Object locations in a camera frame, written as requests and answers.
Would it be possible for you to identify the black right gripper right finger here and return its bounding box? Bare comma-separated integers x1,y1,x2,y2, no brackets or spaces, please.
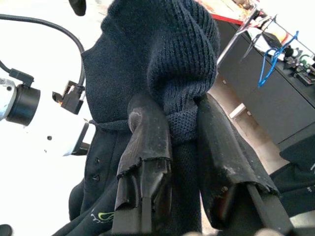
196,94,294,236

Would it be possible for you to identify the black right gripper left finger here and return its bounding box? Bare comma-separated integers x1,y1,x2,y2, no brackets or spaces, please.
112,92,173,235

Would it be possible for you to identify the dark knit collar polo shirt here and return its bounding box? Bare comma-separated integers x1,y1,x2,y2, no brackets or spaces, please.
50,0,221,236

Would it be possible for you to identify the black printed t-shirt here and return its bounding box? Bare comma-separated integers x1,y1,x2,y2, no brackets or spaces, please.
269,145,315,218

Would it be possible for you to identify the black TV cabinet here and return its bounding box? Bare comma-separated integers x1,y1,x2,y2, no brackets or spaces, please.
213,19,315,149

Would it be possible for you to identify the silver metal clothes rack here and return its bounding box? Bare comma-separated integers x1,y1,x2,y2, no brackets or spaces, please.
216,6,315,66

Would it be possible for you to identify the marble top folding table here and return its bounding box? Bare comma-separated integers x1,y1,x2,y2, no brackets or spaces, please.
194,0,261,26

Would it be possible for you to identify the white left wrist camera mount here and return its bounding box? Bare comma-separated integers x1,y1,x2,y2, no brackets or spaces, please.
23,81,97,158

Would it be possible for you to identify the blue wire hanger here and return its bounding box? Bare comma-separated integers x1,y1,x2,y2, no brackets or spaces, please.
257,30,300,89

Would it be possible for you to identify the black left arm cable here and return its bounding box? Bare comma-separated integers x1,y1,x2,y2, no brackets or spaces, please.
0,13,86,116

